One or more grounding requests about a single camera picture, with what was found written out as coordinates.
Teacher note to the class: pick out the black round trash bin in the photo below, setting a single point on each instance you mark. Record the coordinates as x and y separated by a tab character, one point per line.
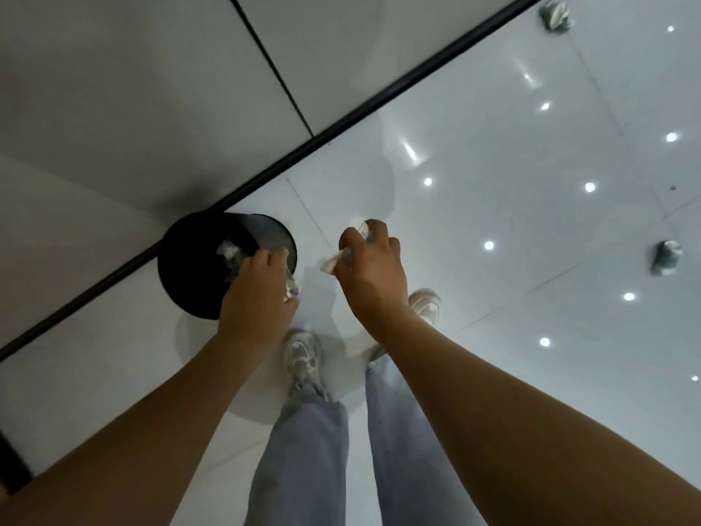
197	273

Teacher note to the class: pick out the person's left hand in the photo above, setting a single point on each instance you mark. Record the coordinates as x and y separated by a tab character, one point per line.
254	306

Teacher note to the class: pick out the person's right thumb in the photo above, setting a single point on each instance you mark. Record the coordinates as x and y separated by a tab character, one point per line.
351	246

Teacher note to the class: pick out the person's right middle finger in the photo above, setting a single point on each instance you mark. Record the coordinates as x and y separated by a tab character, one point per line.
394	246

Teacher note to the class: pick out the person's left forearm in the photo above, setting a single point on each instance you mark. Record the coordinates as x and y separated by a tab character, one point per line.
142	432

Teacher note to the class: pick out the light blue jeans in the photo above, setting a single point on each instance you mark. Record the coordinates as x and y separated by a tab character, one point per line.
304	460

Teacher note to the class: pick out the black baseboard strip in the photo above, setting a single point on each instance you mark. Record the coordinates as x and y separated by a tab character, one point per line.
383	101

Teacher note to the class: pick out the person's right forearm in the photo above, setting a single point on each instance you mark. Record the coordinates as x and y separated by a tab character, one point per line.
520	438

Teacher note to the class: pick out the white sneaker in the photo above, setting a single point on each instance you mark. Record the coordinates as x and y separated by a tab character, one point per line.
426	306
303	358

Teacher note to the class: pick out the crumpled white trash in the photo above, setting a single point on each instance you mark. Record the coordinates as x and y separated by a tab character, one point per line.
231	253

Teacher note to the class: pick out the crumpled grey-green litter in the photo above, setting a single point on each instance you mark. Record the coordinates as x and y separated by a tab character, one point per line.
666	257
555	16

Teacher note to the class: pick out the clear plastic wrapper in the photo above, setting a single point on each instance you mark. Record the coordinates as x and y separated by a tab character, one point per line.
292	285

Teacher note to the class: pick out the dark brown furniture corner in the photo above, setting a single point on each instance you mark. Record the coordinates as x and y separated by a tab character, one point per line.
12	462

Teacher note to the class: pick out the person's right hand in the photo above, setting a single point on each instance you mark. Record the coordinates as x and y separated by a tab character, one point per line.
375	279

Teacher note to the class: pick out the white right sneaker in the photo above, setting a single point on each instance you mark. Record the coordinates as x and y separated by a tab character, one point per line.
426	306

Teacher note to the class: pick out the white paper wrapper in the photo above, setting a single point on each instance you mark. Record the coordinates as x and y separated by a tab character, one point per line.
335	262

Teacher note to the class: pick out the person's left fingers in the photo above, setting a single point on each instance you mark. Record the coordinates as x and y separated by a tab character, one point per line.
265	258

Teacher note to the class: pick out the white left sneaker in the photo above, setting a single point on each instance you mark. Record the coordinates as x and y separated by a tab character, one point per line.
303	358

